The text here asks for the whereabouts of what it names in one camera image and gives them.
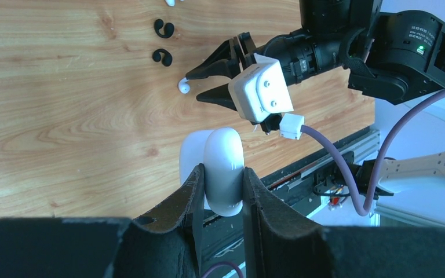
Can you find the black ear hook lower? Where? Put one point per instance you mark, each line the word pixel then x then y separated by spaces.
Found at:
pixel 162 29

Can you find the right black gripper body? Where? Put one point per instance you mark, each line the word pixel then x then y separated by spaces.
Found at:
pixel 300 59

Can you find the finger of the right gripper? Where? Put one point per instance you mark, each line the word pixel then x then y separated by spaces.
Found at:
pixel 224 61
pixel 219 96

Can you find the black ear hook upper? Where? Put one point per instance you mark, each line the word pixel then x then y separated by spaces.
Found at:
pixel 163 56

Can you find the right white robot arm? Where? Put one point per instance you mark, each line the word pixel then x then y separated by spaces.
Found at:
pixel 396 57

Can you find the black ear hook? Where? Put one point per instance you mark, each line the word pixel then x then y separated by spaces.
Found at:
pixel 162 29
pixel 163 56

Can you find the white earbud charging case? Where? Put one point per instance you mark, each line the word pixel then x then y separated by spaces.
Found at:
pixel 221 153

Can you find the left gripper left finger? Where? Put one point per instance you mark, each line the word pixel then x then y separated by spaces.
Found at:
pixel 163 242

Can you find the white earbud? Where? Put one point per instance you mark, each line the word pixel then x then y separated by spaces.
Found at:
pixel 172 3
pixel 183 86

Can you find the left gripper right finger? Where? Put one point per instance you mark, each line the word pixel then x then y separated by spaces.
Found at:
pixel 281 242

